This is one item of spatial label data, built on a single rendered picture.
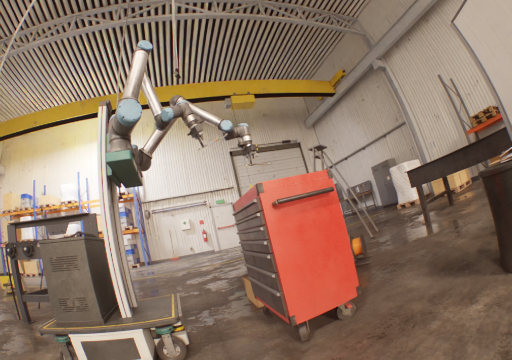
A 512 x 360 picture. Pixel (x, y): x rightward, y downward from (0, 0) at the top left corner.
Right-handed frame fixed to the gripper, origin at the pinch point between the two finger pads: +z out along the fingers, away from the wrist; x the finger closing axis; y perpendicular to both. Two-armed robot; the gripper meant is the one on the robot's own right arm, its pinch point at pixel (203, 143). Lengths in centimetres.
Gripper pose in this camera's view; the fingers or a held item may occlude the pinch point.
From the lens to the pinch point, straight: 163.4
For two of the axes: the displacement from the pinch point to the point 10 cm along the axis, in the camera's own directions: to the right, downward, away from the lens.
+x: 5.0, -2.2, -8.4
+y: -7.0, 4.6, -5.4
